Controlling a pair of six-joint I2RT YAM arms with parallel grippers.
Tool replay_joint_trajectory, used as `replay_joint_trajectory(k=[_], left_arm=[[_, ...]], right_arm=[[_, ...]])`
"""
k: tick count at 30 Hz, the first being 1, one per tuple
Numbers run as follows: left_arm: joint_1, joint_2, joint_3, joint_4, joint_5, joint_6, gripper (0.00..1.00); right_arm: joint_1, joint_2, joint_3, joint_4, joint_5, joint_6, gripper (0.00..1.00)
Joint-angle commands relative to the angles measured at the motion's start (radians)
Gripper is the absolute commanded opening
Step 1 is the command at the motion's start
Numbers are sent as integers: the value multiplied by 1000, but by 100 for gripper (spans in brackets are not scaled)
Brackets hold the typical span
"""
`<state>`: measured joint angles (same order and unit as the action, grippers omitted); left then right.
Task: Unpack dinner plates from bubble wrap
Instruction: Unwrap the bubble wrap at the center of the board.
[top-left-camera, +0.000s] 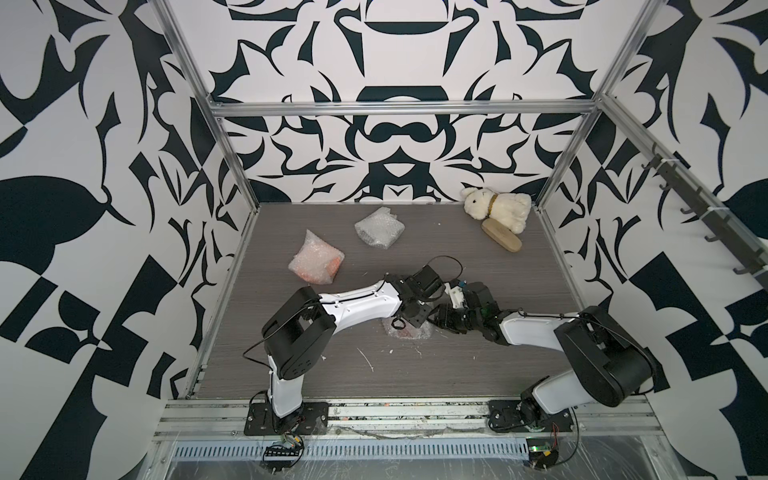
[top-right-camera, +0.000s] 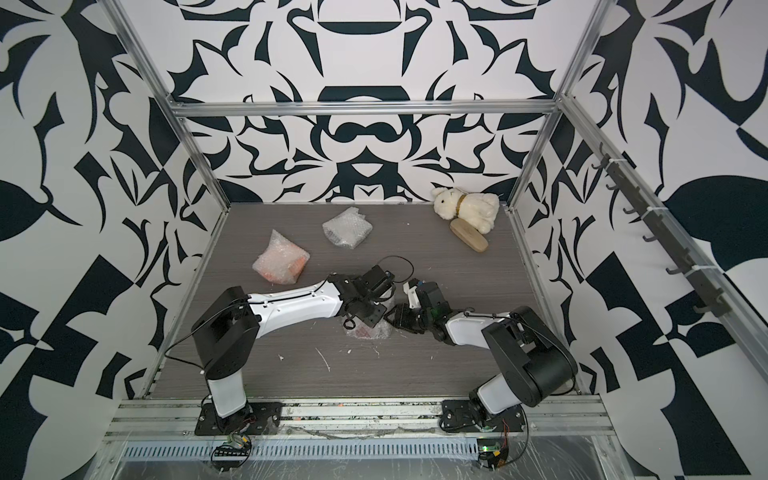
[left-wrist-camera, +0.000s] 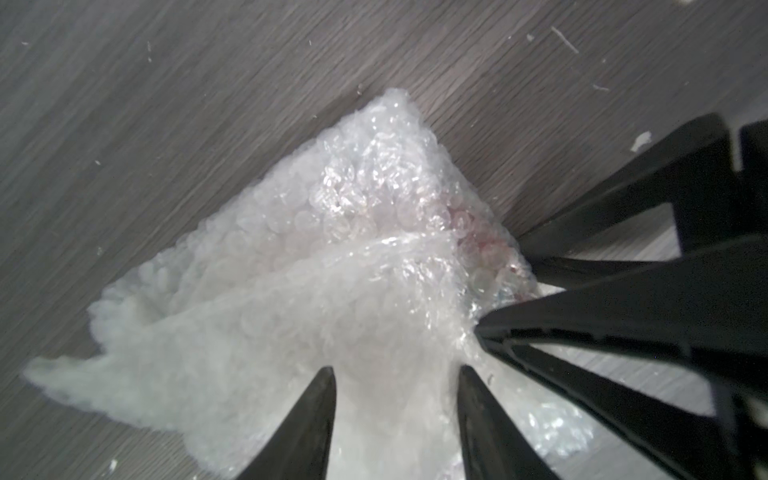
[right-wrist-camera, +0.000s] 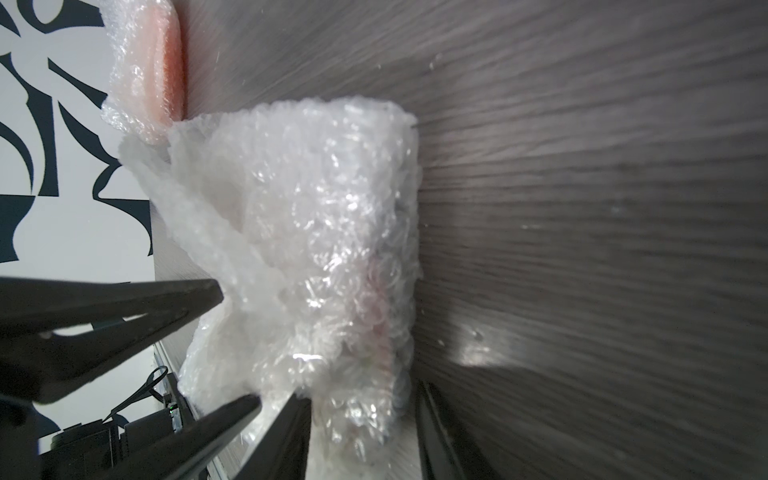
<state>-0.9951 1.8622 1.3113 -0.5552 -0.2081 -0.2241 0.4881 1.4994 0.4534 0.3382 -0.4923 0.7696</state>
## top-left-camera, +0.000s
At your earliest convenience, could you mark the white plush bunny toy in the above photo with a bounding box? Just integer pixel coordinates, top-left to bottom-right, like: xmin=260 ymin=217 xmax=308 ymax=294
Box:
xmin=460 ymin=187 xmax=532 ymax=234

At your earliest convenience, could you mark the clear bubble wrap sheet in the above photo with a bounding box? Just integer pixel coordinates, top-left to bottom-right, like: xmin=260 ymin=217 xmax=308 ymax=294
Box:
xmin=382 ymin=318 xmax=434 ymax=340

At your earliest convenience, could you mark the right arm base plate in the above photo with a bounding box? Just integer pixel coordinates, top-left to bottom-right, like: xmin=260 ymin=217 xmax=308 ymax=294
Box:
xmin=487 ymin=399 xmax=575 ymax=433

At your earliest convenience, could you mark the left electronics board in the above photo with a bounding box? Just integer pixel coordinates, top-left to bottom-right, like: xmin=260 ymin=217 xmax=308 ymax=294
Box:
xmin=261 ymin=435 xmax=306 ymax=472

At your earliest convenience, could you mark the aluminium frame rail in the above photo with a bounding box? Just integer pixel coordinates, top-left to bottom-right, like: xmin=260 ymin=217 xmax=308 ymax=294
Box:
xmin=209 ymin=99 xmax=595 ymax=118

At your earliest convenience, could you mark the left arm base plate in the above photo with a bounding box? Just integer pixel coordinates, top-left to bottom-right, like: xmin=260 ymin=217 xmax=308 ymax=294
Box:
xmin=243 ymin=402 xmax=330 ymax=437

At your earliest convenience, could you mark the electronics board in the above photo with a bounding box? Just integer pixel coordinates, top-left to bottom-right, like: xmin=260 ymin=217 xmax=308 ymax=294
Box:
xmin=525 ymin=438 xmax=559 ymax=471
xmin=261 ymin=435 xmax=306 ymax=472

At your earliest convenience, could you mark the right electronics board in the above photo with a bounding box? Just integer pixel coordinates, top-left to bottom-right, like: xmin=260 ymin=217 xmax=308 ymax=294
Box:
xmin=525 ymin=438 xmax=559 ymax=471

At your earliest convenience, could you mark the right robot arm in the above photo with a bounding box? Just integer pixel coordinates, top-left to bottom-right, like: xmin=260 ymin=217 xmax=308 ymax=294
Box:
xmin=428 ymin=282 xmax=658 ymax=428

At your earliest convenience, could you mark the orange bubble wrapped plate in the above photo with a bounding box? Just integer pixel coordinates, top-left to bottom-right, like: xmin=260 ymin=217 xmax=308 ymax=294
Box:
xmin=288 ymin=230 xmax=345 ymax=285

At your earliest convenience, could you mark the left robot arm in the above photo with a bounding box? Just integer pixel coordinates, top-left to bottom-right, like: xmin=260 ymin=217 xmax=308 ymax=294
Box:
xmin=261 ymin=265 xmax=445 ymax=418

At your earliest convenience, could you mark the black wall hook rail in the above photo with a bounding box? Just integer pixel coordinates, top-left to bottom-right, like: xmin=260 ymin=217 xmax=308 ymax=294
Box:
xmin=641 ymin=143 xmax=767 ymax=290

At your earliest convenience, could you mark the tan wooden brush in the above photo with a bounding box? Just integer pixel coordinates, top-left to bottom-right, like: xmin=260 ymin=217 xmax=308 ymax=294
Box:
xmin=481 ymin=218 xmax=522 ymax=253

